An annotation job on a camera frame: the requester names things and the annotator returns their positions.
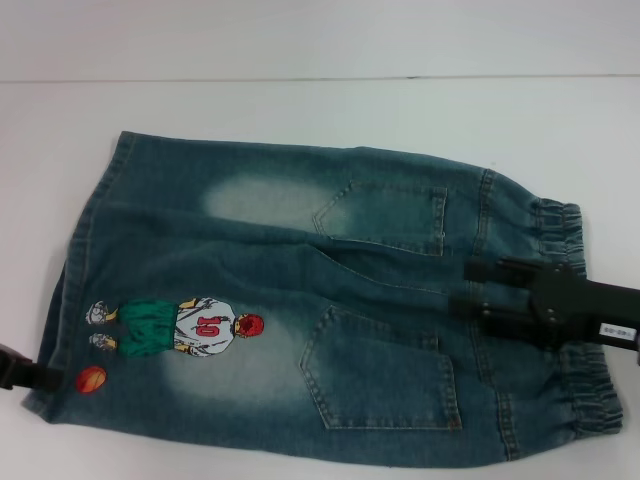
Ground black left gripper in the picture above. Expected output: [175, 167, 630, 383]
[0, 342, 67, 392]

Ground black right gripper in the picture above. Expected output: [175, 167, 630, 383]
[448, 255, 640, 351]

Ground blue denim shorts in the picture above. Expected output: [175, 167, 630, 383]
[19, 129, 629, 449]

